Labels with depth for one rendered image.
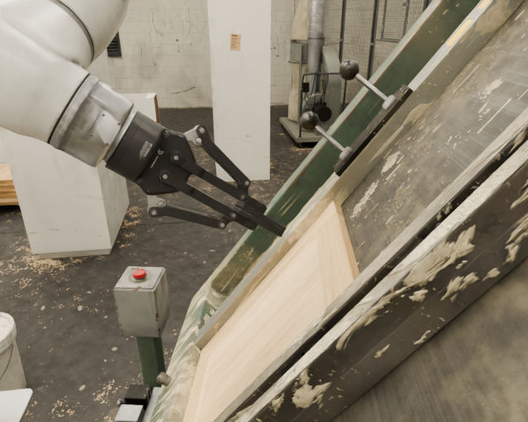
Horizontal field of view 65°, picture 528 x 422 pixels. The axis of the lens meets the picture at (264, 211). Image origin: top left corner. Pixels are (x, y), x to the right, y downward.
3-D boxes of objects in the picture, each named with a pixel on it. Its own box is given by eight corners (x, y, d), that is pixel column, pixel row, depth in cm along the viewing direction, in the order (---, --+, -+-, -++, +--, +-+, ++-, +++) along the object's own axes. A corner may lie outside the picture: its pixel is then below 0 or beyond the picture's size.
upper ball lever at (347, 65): (390, 116, 78) (338, 74, 81) (404, 100, 76) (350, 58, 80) (385, 114, 74) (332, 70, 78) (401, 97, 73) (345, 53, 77)
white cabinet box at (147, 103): (121, 146, 586) (112, 94, 556) (163, 144, 593) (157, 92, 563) (114, 155, 545) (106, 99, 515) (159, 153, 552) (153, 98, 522)
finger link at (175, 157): (163, 159, 52) (169, 149, 52) (238, 199, 56) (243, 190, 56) (168, 161, 48) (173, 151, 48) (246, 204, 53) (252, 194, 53)
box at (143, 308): (134, 312, 134) (126, 265, 126) (171, 314, 133) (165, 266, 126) (121, 338, 123) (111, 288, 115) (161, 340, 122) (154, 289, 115)
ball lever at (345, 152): (347, 166, 82) (300, 123, 86) (360, 151, 81) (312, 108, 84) (342, 165, 79) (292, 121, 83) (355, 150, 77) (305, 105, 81)
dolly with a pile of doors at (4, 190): (-4, 192, 428) (-13, 163, 415) (49, 189, 435) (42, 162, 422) (-35, 217, 373) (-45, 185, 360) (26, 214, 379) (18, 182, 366)
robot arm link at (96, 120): (90, 68, 41) (144, 102, 44) (93, 78, 50) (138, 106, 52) (44, 146, 41) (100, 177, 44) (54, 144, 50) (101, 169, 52)
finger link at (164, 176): (164, 167, 48) (157, 178, 48) (241, 214, 53) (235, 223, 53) (160, 165, 52) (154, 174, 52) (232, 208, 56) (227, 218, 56)
